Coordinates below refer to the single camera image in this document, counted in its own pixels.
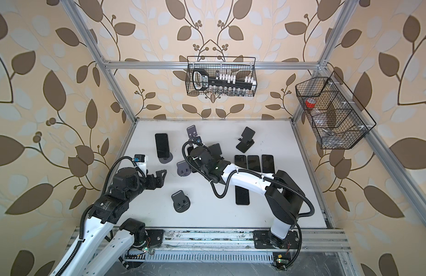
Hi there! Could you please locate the grey round stand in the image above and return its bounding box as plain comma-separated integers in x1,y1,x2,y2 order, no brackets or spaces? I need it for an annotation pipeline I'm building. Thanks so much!
177,161,192,177
159,153,173,164
171,190,191,213
187,125,199,141

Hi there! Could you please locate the black wire basket back wall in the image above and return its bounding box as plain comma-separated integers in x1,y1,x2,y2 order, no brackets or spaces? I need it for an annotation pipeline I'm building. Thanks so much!
185,55,258,97

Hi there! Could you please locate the black square stand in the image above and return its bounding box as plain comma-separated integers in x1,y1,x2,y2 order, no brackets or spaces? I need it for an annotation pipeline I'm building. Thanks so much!
236,126,256,153
208,143,222,159

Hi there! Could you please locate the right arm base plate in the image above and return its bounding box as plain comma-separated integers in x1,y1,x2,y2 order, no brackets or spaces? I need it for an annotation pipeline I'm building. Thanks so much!
253,230,301,250

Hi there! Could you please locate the grey round stand middle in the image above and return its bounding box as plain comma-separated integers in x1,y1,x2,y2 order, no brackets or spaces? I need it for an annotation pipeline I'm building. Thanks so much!
177,161,192,177

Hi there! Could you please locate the black wire basket right wall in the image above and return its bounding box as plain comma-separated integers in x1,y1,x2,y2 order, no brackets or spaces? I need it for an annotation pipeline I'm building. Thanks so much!
295,71,376,150

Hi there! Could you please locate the grey round stand far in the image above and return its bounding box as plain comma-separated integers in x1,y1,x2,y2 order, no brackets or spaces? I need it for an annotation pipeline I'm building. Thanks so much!
187,125,199,141

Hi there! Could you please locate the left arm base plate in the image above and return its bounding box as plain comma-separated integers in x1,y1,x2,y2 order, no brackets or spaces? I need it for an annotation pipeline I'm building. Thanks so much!
132,229,164,250

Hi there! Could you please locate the grey round stand front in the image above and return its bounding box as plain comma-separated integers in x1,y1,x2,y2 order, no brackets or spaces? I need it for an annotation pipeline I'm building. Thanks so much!
171,190,191,213

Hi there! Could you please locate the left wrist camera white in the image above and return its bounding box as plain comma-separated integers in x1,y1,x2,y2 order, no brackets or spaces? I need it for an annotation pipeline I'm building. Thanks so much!
133,154,148,175

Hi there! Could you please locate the black tool with vials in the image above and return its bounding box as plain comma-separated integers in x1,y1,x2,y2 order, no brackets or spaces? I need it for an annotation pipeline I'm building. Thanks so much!
191,69,257,91

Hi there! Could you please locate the black phone stand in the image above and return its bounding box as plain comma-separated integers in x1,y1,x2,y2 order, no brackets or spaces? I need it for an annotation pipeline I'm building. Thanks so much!
234,155,247,169
247,155,261,173

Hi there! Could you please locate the black wire basket wall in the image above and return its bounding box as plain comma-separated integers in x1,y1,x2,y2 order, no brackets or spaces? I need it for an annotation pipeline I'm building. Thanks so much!
185,55,258,97
295,71,376,150

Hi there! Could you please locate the aluminium rail front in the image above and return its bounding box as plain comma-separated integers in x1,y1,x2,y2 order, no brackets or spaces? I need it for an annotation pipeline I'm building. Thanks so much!
146,228,352,253

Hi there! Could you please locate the black phone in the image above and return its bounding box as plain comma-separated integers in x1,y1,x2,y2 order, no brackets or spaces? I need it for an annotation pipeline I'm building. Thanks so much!
187,146,194,155
261,155,275,174
154,133,170,158
235,186,250,206

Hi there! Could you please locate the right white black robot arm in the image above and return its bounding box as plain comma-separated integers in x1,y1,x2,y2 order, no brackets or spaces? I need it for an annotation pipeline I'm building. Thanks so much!
182,140,315,248

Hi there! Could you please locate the grey round stand left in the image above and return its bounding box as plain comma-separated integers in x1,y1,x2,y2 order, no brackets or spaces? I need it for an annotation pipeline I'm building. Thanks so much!
159,153,173,164

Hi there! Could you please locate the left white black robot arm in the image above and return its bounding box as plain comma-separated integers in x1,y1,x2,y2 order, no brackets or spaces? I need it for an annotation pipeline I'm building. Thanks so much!
52,154,167,276

